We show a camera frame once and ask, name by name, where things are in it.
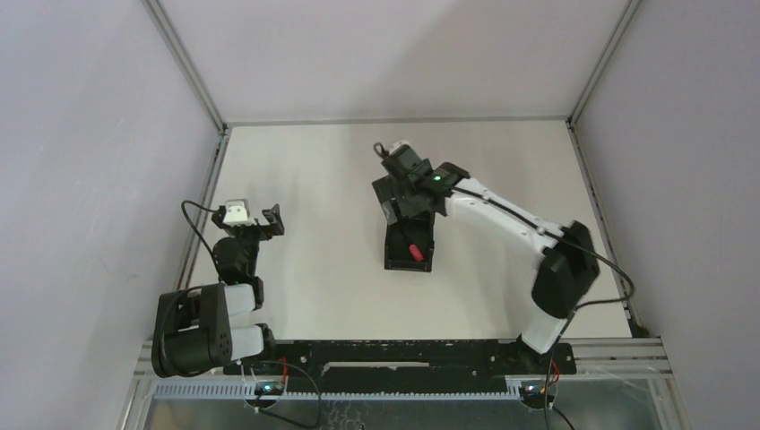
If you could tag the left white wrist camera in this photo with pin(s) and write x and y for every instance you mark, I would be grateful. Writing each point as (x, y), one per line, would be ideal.
(236, 213)

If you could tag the aluminium frame rail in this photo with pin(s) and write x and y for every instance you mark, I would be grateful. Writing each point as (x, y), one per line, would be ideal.
(629, 356)

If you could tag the white slotted cable duct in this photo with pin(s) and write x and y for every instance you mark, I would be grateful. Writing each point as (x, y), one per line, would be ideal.
(237, 390)

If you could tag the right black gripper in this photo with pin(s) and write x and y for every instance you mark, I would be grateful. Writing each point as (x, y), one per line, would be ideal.
(386, 189)

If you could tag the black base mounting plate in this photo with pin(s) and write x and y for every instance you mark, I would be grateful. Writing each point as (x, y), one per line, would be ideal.
(406, 380)

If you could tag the black plastic bin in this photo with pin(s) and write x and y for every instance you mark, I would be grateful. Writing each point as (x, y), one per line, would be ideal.
(420, 230)

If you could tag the left controller board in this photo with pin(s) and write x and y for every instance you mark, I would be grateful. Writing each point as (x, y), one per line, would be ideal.
(268, 389)

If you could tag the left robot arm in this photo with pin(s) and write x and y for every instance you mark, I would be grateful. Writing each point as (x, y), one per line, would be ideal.
(200, 328)

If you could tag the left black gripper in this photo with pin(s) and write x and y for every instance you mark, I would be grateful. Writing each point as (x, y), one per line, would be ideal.
(250, 230)

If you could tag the right controller board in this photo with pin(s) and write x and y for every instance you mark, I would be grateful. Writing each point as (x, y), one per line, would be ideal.
(536, 397)

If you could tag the red handled screwdriver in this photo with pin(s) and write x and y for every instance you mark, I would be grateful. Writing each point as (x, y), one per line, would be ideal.
(414, 251)

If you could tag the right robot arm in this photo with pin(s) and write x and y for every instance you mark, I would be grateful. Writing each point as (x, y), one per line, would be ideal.
(562, 256)

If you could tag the controller board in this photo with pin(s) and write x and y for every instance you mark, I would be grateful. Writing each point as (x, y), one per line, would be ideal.
(268, 389)
(536, 397)

